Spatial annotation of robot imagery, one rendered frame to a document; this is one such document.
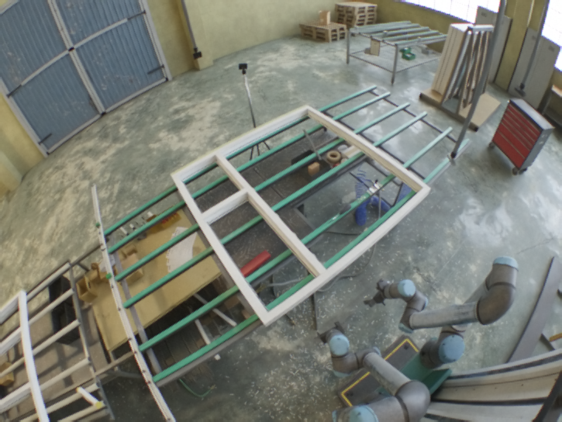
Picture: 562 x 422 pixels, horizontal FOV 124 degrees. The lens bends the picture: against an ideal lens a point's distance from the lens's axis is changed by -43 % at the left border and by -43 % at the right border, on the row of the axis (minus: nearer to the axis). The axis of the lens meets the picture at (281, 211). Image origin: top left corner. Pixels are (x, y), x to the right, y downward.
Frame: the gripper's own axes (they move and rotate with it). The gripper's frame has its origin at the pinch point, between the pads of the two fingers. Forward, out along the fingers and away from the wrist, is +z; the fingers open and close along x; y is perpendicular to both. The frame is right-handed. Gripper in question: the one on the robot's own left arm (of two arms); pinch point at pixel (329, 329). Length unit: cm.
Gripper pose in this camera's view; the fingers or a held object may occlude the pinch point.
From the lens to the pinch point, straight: 157.4
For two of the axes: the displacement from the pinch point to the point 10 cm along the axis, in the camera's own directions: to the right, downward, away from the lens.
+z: 0.2, 2.1, 9.8
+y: -4.5, -8.7, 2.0
